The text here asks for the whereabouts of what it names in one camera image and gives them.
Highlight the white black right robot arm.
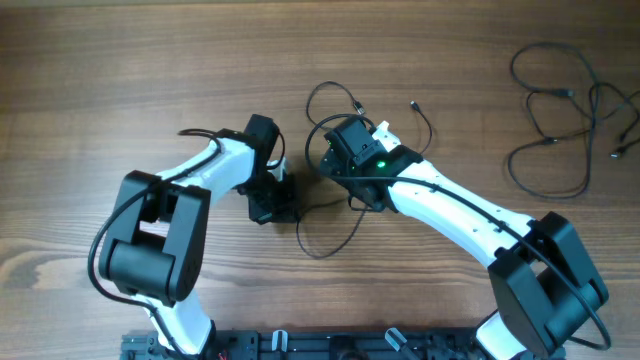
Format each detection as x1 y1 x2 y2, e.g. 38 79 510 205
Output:
312 114 611 359

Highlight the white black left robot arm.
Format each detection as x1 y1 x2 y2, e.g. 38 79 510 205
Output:
87 114 299 359

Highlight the thin black cable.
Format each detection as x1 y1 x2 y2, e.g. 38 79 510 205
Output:
294 81 434 261

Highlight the thick black USB cable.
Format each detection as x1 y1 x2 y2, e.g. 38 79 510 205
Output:
506 82 601 200

